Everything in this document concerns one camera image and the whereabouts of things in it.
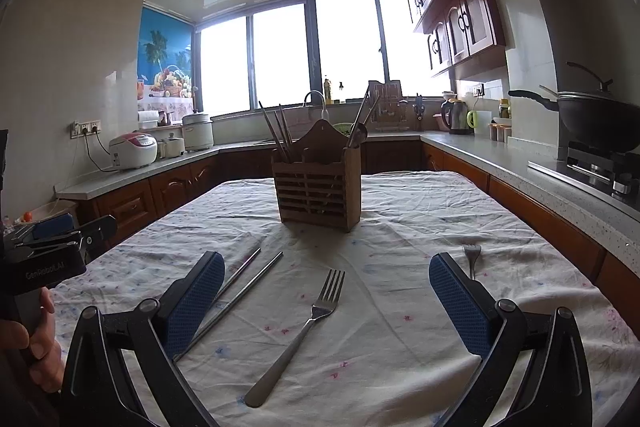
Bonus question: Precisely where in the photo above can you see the steel electric kettle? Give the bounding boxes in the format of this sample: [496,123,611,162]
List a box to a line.
[440,97,471,135]

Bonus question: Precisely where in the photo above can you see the large kitchen window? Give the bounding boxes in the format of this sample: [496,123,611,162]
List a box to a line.
[192,0,451,118]

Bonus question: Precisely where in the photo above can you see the person's left hand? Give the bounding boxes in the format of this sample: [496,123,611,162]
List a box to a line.
[0,288,66,394]

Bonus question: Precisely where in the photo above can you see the red and white rice cooker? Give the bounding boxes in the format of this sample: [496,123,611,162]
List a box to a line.
[108,133,158,171]

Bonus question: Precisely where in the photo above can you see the black wok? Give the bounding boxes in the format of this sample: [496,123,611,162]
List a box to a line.
[507,62,640,152]

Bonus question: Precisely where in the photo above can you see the metal fork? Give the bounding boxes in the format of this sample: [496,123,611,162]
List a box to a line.
[244,269,346,409]
[462,243,482,280]

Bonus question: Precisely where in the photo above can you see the small white cooker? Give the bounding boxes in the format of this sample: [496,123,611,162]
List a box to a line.
[156,134,186,159]

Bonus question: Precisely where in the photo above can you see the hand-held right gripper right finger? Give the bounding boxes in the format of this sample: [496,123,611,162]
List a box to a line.
[428,252,593,427]

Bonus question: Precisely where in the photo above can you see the wooden dish rack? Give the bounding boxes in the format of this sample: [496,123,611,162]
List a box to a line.
[367,80,403,132]

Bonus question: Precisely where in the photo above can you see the gas stove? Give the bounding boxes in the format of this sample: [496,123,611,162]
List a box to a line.
[527,139,640,208]

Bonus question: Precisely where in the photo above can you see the beige plastic basin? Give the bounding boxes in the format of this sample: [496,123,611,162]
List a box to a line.
[15,201,78,228]

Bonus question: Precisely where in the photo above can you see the spice jar set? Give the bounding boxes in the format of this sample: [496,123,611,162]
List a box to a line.
[488,117,513,142]

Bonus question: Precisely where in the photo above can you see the black power cable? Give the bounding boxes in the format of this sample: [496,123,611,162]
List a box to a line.
[82,132,118,172]

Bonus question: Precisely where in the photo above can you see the white floral tablecloth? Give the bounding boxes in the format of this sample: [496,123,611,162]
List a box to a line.
[50,171,640,427]

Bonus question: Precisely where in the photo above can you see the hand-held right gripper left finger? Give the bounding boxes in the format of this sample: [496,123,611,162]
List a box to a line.
[60,250,227,427]

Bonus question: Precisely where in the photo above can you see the metal chopstick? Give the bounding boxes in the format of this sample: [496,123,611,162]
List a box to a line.
[172,251,284,363]
[212,247,262,305]

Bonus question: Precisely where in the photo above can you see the wooden utensil holder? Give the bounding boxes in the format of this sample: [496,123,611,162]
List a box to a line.
[271,119,362,233]

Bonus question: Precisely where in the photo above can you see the chrome sink faucet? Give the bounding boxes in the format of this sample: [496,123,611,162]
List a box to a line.
[303,90,328,120]

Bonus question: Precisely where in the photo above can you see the metal spoon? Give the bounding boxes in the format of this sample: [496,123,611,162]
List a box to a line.
[346,124,369,148]

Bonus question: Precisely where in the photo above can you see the beach and fruit print blind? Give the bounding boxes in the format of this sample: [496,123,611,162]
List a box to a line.
[137,6,195,112]

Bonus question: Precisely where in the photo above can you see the grey kitchen countertop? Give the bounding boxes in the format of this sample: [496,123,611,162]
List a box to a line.
[55,132,640,253]

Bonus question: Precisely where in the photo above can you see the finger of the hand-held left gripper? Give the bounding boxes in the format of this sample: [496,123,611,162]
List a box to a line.
[79,215,119,264]
[31,213,76,243]

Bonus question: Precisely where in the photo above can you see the large white rice cooker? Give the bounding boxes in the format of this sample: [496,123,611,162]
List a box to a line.
[181,112,215,152]

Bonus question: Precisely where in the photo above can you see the wall socket strip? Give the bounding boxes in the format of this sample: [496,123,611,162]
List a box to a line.
[70,120,102,138]

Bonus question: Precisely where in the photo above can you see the wooden base cabinets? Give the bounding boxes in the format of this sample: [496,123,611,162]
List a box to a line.
[75,142,640,308]

